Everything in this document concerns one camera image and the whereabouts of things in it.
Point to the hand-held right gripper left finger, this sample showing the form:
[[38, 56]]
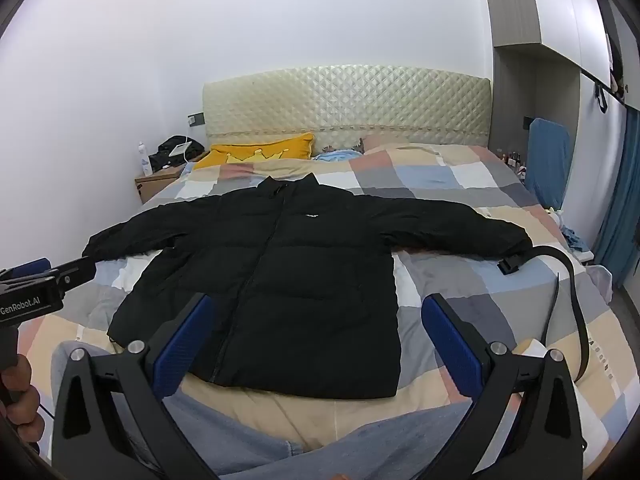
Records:
[[182, 345]]

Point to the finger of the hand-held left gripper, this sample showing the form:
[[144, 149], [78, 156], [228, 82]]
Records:
[[32, 267], [75, 272]]

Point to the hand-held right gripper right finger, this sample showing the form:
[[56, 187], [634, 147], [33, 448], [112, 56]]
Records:
[[452, 345]]

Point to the black puffer jacket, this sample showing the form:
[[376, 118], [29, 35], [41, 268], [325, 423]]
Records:
[[310, 285]]

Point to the person's left hand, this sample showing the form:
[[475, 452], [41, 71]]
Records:
[[20, 400]]

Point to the person's legs in jeans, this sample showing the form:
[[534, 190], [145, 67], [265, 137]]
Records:
[[225, 430]]

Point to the wooden nightstand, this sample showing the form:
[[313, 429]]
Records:
[[155, 182]]

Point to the black belt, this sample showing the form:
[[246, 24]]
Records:
[[584, 340]]

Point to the white plastic bottle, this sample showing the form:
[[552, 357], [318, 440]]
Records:
[[144, 160]]

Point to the black bag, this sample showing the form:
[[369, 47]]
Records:
[[162, 157]]

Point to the white tablet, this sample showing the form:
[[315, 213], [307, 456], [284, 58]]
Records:
[[179, 150]]

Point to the crumpled blue garment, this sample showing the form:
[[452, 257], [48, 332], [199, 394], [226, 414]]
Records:
[[575, 239]]

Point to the checkered pastel blanket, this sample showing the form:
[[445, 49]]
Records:
[[450, 180]]

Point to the row of small bottles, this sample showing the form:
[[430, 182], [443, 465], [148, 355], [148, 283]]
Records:
[[512, 160]]

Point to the blue chair cover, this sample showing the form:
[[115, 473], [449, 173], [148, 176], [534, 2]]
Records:
[[547, 165]]

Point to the yellow pillow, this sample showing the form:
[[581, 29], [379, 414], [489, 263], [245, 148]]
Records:
[[260, 152]]

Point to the pink pillow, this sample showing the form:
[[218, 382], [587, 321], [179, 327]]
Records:
[[376, 143]]

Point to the light blue cloth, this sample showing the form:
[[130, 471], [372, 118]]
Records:
[[337, 156]]

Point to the teal curtain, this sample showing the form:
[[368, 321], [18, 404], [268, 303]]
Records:
[[620, 200]]

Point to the cream quilted headboard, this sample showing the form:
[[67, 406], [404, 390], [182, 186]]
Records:
[[350, 100]]

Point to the grey white wardrobe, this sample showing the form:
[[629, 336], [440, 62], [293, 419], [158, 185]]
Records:
[[510, 5]]

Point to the dark wall socket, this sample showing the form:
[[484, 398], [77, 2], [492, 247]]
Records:
[[195, 120]]

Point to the dark wall switch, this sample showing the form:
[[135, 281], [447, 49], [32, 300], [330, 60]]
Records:
[[527, 123]]

